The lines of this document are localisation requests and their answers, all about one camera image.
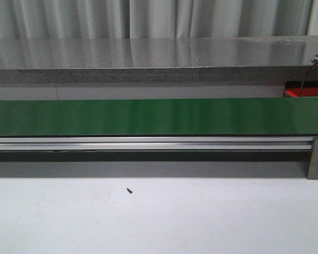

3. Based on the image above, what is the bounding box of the grey curtain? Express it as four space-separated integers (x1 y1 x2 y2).
0 0 313 39

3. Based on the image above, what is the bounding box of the red and black wire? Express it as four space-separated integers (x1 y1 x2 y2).
298 49 318 97

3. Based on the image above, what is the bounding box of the green conveyor belt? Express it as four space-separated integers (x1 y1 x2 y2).
0 97 318 137

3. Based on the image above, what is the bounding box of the grey stone-look back shelf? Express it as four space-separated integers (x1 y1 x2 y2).
0 35 318 84

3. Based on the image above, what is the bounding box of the aluminium conveyor side rail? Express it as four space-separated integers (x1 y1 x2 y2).
0 136 314 151

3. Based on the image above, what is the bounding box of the red plastic tray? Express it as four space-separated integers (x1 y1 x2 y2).
284 81 318 97

